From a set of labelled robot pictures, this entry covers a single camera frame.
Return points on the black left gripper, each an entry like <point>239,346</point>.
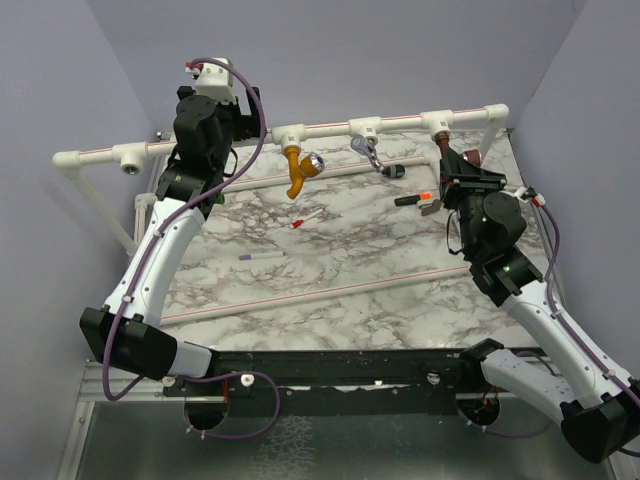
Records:
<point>247,125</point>

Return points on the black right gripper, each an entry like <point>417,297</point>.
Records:
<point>458,176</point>

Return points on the brown water faucet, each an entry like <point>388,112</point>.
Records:
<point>442,140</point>

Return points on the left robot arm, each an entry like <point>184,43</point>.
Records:
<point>124,333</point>

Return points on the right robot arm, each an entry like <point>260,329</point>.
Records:
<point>593,400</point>

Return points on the grey silver water faucet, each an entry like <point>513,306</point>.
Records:
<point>362,146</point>

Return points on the orange water faucet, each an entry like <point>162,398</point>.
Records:
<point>300,169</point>

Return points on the beige mini stapler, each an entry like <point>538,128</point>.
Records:
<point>431,208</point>

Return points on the black orange highlighter marker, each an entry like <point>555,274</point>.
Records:
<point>413,199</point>

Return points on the red white marker pen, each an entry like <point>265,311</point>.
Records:
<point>299,222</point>

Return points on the purple white marker pen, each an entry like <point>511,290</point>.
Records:
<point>262,255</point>

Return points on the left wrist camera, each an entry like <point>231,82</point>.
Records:
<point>212,81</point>

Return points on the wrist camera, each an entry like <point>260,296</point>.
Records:
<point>528,195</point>
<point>212,81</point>

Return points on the dark grey hose nozzle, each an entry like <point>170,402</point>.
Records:
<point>395,171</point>

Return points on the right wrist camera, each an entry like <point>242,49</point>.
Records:
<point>528,195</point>

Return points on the white pvc pipe frame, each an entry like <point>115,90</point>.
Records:
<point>390,122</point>

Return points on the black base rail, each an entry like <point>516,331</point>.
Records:
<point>338,383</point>

